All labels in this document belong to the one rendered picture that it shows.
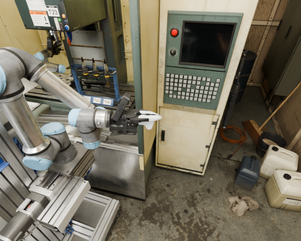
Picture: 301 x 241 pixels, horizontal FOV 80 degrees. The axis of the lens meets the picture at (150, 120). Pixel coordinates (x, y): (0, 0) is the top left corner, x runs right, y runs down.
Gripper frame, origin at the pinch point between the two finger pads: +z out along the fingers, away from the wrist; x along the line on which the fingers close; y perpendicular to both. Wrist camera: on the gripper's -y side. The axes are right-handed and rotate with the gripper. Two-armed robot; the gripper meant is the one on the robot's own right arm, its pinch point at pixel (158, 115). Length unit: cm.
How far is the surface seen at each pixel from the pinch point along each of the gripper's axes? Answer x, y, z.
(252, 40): -327, 7, 179
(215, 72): -69, 1, 40
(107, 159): -54, 76, -43
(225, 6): -67, -39, 38
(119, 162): -52, 76, -32
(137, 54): -34.1, -16.7, -11.5
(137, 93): -37.5, 6.5, -12.8
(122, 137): -74, 66, -33
